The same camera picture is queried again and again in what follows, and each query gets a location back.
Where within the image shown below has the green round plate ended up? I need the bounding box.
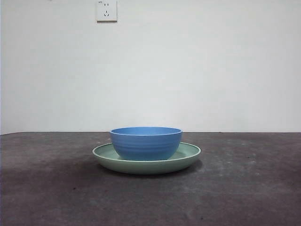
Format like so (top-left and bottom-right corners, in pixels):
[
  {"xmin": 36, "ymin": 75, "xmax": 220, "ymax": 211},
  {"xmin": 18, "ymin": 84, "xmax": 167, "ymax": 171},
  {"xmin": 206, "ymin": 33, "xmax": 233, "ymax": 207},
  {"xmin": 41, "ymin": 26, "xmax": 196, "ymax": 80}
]
[{"xmin": 92, "ymin": 142, "xmax": 202, "ymax": 175}]

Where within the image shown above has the white wall socket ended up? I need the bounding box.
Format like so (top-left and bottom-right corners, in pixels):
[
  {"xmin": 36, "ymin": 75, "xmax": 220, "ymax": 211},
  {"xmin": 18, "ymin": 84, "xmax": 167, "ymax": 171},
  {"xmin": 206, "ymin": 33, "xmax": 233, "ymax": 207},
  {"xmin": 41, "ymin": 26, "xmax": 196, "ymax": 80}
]
[{"xmin": 96, "ymin": 0, "xmax": 118, "ymax": 24}]

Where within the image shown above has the blue ribbed bowl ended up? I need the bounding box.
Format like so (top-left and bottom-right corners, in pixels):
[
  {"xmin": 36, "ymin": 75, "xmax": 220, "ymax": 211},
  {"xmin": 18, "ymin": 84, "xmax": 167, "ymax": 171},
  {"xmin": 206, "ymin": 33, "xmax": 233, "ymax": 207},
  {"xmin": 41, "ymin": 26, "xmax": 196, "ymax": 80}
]
[{"xmin": 110, "ymin": 127, "xmax": 183, "ymax": 161}]

